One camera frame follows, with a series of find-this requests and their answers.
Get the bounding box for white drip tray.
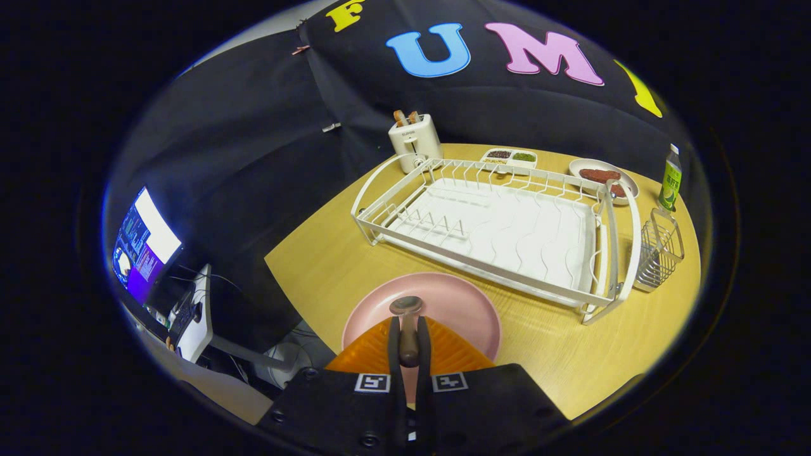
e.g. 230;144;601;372
386;177;599;292

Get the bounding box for white round plate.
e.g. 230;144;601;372
568;158;639;206

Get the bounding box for thin dark cables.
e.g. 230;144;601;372
171;265;245;293

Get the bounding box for silver wire basket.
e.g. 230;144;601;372
634;208;686;293

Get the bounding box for white divided condiment tray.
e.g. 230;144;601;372
480;148;539;175

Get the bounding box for computer monitor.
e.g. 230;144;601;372
112;186;184;308

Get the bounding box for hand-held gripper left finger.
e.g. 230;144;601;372
257;317;406;456

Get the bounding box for white wire dish rack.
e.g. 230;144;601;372
350;154;642;326

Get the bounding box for white stand panel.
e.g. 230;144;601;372
176;264;214;363

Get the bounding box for metal spoon with dark handle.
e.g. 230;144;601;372
388;296;424;369

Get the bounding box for pink plate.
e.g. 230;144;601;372
342;272;502;406

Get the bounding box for green label drink bottle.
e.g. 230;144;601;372
658;144;683;213

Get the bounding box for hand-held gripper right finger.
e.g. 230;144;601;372
415;315;571;455

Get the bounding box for cream toaster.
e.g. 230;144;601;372
388;113;444;174

